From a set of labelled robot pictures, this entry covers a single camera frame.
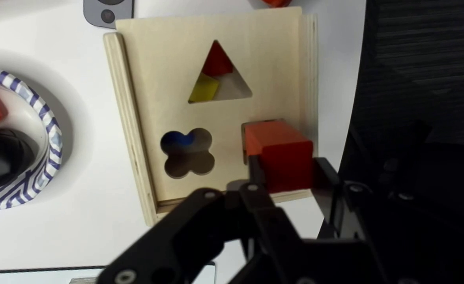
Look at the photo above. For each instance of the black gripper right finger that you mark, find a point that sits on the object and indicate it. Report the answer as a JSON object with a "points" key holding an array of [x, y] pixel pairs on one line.
{"points": [[379, 221]]}

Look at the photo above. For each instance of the black mesh office chair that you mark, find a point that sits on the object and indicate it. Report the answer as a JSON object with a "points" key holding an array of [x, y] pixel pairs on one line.
{"points": [[426, 56]]}

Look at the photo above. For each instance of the blue wooden block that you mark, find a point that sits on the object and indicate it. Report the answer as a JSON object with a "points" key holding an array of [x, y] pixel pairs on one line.
{"points": [[181, 138]]}

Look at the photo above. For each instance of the red chips bag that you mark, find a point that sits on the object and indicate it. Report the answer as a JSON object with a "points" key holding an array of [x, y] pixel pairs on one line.
{"points": [[275, 1]]}

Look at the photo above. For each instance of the yellow wooden block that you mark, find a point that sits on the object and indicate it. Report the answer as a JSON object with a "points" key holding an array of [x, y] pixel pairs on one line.
{"points": [[204, 88]]}

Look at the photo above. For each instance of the small red bowl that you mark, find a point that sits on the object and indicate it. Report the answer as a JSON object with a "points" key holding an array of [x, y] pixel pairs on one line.
{"points": [[47, 142]]}

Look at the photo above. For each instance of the wooden shape sorter toy box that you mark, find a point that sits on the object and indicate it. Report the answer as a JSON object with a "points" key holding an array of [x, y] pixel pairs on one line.
{"points": [[158, 79]]}

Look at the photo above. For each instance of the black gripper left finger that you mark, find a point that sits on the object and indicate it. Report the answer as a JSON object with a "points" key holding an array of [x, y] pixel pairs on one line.
{"points": [[189, 230]]}

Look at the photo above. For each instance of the black round object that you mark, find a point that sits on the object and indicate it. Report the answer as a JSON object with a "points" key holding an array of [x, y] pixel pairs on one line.
{"points": [[3, 157]]}

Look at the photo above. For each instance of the orange wooden block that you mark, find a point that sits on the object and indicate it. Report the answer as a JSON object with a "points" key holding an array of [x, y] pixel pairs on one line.
{"points": [[284, 157]]}

